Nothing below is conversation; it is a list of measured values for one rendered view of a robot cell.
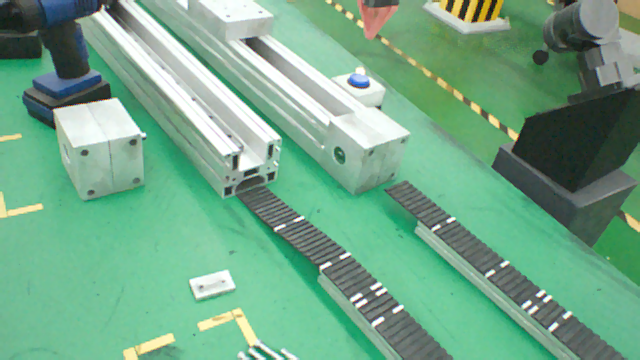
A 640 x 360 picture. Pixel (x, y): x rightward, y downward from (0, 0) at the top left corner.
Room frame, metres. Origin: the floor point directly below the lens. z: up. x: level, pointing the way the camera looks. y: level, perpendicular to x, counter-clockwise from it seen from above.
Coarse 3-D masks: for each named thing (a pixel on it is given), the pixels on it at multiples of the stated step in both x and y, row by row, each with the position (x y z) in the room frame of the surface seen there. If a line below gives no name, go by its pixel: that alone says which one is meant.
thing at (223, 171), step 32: (128, 0) 1.03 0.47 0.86; (96, 32) 0.93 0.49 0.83; (128, 32) 0.95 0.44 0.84; (160, 32) 0.92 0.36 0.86; (128, 64) 0.82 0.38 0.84; (160, 64) 0.84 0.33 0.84; (192, 64) 0.82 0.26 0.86; (160, 96) 0.73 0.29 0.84; (192, 96) 0.76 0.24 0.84; (224, 96) 0.73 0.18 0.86; (192, 128) 0.65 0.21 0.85; (224, 128) 0.68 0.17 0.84; (256, 128) 0.66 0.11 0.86; (192, 160) 0.65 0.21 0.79; (224, 160) 0.58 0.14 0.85; (256, 160) 0.63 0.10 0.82; (224, 192) 0.59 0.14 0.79
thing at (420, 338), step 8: (416, 336) 0.38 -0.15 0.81; (424, 336) 0.38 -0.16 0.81; (432, 336) 0.38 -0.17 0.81; (400, 344) 0.36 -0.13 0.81; (408, 344) 0.36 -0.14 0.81; (416, 344) 0.37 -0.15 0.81; (424, 344) 0.37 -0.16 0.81; (400, 352) 0.35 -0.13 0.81; (408, 352) 0.35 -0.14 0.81; (416, 352) 0.36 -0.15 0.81
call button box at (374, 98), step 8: (336, 80) 0.92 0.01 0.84; (344, 80) 0.92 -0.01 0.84; (344, 88) 0.90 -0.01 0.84; (352, 88) 0.90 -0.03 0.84; (360, 88) 0.90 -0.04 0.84; (368, 88) 0.91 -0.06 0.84; (376, 88) 0.92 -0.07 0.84; (384, 88) 0.93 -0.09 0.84; (352, 96) 0.88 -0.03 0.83; (360, 96) 0.88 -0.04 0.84; (368, 96) 0.89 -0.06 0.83; (376, 96) 0.91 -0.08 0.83; (368, 104) 0.90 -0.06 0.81; (376, 104) 0.91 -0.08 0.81
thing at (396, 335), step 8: (408, 320) 0.40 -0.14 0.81; (392, 328) 0.38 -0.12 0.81; (400, 328) 0.38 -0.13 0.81; (408, 328) 0.39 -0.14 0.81; (416, 328) 0.39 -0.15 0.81; (384, 336) 0.37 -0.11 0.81; (392, 336) 0.37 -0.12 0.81; (400, 336) 0.37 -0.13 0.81; (408, 336) 0.38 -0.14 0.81; (392, 344) 0.36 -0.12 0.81
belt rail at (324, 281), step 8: (320, 272) 0.46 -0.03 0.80; (320, 280) 0.46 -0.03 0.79; (328, 280) 0.45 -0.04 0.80; (328, 288) 0.44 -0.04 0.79; (336, 288) 0.43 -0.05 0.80; (336, 296) 0.43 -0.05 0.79; (344, 296) 0.42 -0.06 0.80; (344, 304) 0.42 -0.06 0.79; (352, 304) 0.41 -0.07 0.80; (352, 312) 0.41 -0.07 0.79; (360, 320) 0.40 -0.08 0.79; (360, 328) 0.40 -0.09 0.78; (368, 328) 0.39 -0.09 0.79; (368, 336) 0.39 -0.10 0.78; (376, 336) 0.38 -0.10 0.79; (376, 344) 0.38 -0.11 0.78; (384, 344) 0.38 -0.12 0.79; (384, 352) 0.37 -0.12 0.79; (392, 352) 0.36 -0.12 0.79
